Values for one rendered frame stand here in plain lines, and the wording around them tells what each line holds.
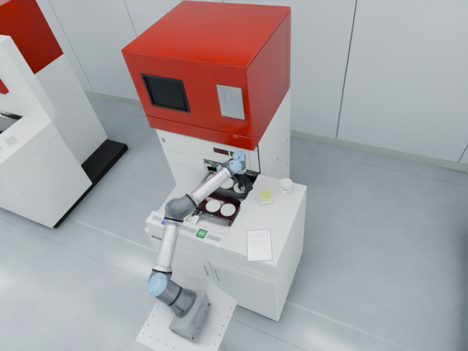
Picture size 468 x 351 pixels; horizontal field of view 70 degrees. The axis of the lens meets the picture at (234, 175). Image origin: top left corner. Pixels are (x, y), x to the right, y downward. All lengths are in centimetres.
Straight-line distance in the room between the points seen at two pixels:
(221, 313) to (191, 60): 141
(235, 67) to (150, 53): 53
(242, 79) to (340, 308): 192
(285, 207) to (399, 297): 131
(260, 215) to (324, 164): 177
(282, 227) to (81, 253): 217
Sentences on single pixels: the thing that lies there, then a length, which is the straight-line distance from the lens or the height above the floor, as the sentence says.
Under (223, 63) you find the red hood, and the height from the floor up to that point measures 182.
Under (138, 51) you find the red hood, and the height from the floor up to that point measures 182.
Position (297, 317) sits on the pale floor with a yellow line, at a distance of 285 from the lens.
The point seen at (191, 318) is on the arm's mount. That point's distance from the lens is 183.
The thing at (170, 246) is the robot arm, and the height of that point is 108.
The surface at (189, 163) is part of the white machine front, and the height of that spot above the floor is 88.
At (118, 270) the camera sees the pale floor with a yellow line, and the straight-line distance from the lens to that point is 332.
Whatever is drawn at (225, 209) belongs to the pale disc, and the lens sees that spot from 225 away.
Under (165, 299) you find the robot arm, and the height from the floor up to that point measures 105.
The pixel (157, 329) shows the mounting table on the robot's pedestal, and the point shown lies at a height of 82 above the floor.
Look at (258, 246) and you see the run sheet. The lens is 199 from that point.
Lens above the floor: 269
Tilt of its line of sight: 47 degrees down
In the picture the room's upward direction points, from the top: 10 degrees counter-clockwise
